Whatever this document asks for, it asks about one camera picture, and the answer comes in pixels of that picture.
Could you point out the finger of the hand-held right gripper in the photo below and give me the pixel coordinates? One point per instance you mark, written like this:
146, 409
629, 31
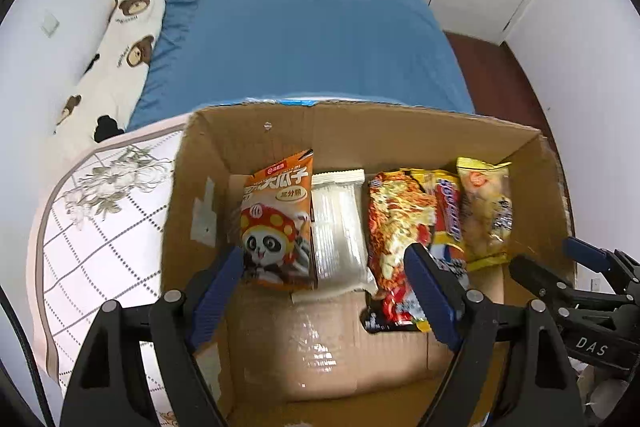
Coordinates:
582, 251
537, 276

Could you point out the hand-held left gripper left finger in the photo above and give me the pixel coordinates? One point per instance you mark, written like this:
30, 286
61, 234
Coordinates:
220, 289

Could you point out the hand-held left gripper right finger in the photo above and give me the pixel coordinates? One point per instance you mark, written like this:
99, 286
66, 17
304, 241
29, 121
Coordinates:
430, 297

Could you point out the cardboard box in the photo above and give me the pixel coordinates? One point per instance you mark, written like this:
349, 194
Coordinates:
325, 357

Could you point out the red yellow noodle packet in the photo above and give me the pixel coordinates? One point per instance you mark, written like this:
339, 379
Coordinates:
400, 227

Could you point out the yellow clear snack packet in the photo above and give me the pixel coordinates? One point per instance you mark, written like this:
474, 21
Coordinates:
482, 212

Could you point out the red yellow striped snack packet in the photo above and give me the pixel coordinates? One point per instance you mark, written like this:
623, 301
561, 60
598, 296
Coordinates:
447, 212

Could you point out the orange panda seed packet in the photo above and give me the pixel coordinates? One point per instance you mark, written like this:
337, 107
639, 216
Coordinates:
280, 217

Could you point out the white clear snack packet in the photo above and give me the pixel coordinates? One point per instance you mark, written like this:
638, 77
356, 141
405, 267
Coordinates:
337, 227

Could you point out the white floral quilt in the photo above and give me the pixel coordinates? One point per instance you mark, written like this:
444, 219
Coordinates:
100, 232

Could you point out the bear print pillow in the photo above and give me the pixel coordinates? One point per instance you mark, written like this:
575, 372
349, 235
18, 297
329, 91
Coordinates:
125, 57

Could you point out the blue bed sheet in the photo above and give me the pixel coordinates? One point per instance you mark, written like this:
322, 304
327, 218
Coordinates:
300, 47

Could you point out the wall socket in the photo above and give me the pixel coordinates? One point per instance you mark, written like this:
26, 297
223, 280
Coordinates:
595, 283

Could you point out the white wall plate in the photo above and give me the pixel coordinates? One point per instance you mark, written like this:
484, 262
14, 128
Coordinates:
50, 24

